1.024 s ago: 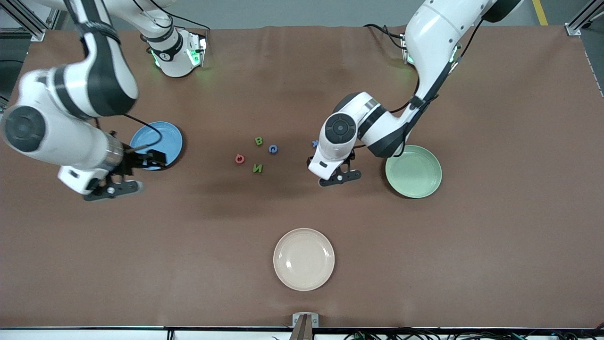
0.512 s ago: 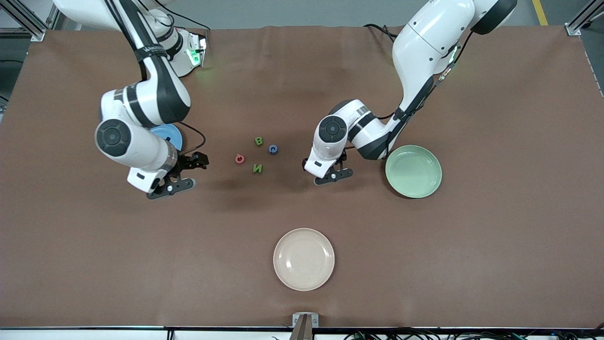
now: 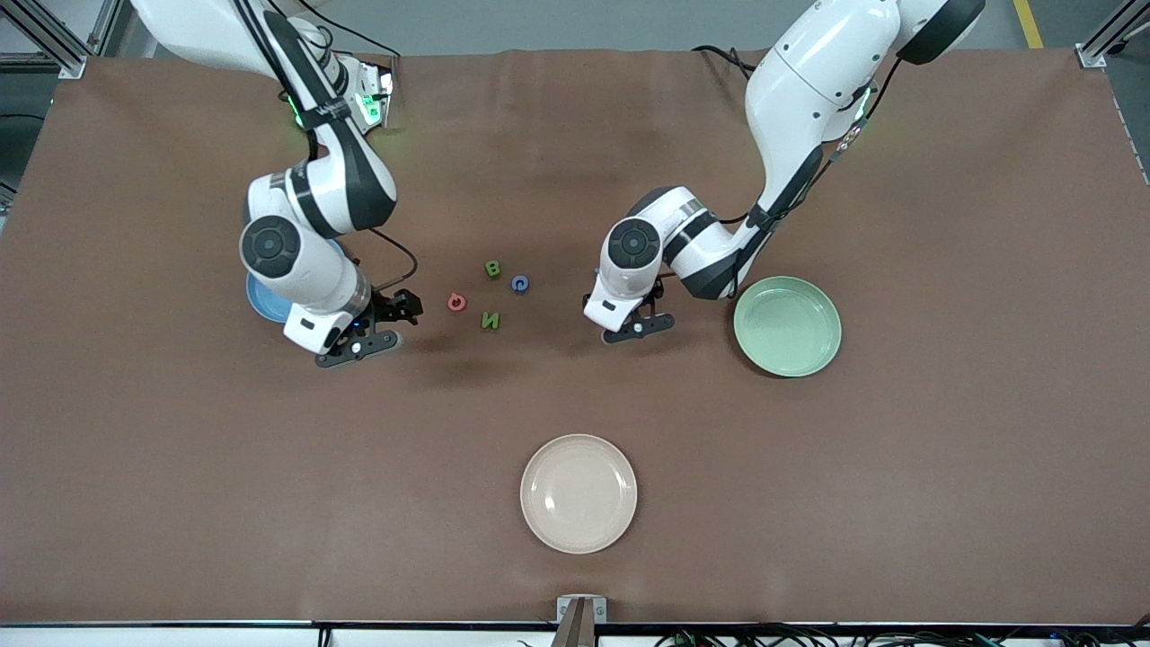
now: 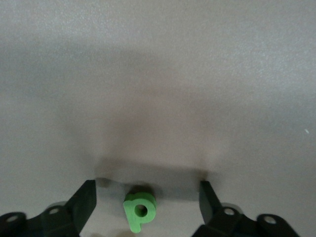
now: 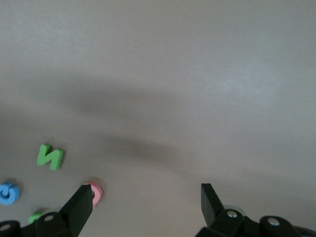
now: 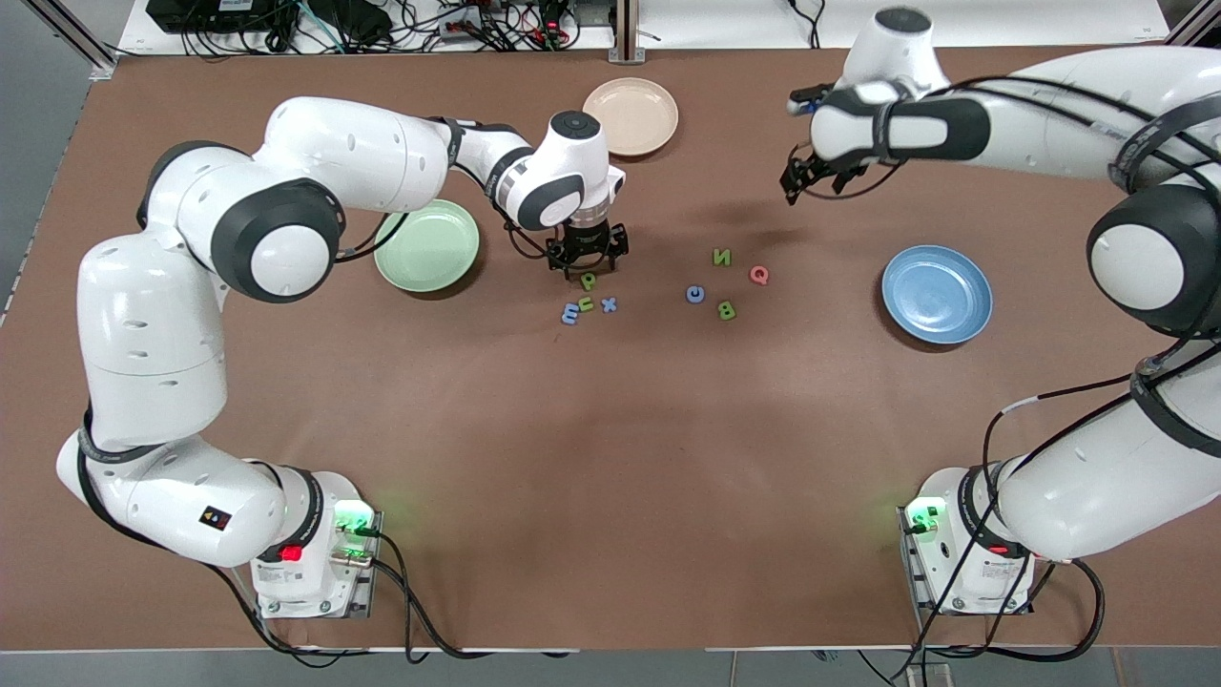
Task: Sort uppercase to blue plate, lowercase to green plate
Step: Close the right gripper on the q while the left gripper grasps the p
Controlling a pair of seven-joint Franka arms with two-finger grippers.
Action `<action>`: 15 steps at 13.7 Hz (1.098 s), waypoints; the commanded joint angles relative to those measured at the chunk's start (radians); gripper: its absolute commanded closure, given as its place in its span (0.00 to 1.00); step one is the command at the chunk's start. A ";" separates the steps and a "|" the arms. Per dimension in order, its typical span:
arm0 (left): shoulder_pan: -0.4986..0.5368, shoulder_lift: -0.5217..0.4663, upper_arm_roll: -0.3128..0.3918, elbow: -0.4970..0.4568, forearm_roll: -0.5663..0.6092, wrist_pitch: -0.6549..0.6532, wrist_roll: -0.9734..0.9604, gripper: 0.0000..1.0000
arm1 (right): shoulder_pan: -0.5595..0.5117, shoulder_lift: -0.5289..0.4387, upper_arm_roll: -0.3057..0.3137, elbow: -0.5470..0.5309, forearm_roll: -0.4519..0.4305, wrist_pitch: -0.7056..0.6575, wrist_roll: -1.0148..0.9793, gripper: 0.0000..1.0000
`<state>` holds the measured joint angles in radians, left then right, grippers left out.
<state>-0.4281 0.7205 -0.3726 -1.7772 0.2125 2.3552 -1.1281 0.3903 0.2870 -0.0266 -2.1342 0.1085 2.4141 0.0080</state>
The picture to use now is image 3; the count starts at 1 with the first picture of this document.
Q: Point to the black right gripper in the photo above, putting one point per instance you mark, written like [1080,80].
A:
[387,308]

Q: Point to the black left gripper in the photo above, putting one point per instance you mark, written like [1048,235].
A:
[658,291]

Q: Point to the red letter Q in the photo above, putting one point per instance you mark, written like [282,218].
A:
[451,305]

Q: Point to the green letter N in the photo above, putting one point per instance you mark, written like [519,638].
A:
[490,321]

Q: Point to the green letter B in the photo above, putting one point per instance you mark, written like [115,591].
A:
[490,268]

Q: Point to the blue letter C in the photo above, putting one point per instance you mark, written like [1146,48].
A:
[515,284]

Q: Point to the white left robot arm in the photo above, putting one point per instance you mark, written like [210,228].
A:
[809,81]

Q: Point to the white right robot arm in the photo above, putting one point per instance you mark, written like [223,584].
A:
[350,180]

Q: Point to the green plate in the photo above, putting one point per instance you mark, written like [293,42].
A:
[787,326]

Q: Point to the blue plate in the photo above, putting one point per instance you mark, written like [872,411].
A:
[265,301]

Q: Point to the beige plate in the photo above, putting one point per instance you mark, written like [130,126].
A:
[579,493]

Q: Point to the brown table mat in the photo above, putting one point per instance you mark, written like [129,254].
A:
[180,449]

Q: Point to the grey metal camera bracket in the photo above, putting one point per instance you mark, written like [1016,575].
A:
[581,607]

